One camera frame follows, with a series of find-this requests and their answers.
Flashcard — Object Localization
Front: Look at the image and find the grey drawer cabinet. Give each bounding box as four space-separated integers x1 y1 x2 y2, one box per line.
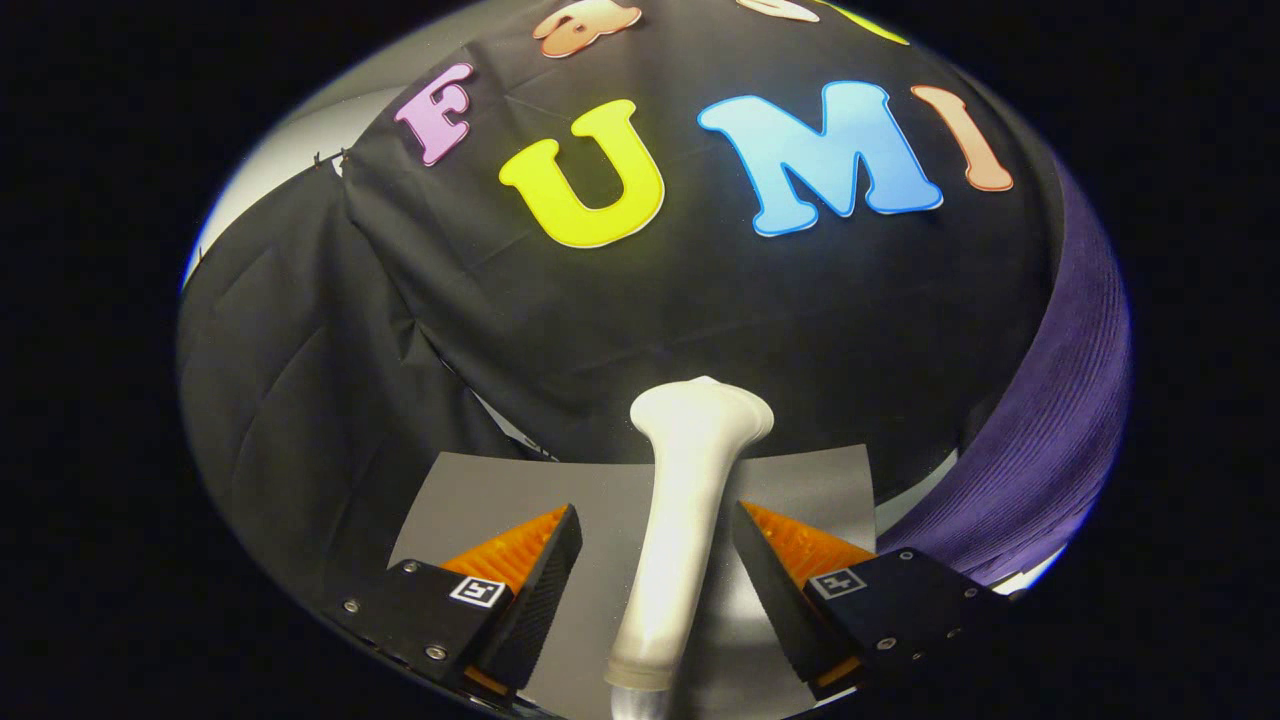
388 445 879 720

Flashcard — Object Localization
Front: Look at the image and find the black backdrop cloth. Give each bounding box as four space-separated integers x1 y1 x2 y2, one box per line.
178 0 1063 601

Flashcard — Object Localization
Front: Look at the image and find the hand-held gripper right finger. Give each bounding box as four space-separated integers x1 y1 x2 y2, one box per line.
732 500 1011 701

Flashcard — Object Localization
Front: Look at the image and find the cream garment steamer head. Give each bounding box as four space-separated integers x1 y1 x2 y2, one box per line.
605 376 776 693

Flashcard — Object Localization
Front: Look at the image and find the purple corduroy jacket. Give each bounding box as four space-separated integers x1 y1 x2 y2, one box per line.
880 160 1133 586

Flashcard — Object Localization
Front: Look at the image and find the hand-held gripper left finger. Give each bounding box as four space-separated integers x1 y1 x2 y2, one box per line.
335 503 584 701

